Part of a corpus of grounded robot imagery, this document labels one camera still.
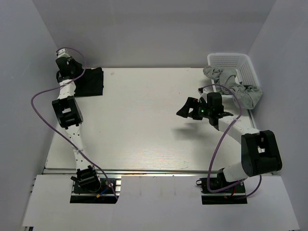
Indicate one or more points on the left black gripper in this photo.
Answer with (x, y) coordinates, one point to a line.
(79, 65)

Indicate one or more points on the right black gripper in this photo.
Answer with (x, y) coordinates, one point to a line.
(191, 102)

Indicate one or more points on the black t shirt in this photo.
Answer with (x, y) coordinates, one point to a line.
(90, 84)

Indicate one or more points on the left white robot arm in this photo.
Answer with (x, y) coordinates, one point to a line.
(70, 119)

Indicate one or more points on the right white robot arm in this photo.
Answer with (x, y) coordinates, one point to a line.
(259, 150)

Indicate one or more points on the grey t shirt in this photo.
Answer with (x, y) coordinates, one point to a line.
(248, 95)

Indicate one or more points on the white plastic basket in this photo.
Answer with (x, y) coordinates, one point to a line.
(241, 63)

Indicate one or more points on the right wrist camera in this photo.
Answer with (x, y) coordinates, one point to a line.
(203, 93)

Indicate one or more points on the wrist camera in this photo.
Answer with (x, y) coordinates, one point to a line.
(62, 53)
(203, 93)

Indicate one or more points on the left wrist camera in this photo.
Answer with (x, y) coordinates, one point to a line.
(62, 53)

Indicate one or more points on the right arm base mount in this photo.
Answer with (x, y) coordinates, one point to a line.
(227, 195)

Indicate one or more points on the aluminium table rail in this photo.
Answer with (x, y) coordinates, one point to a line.
(126, 171)

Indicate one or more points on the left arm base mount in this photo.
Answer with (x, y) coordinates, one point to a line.
(101, 193)

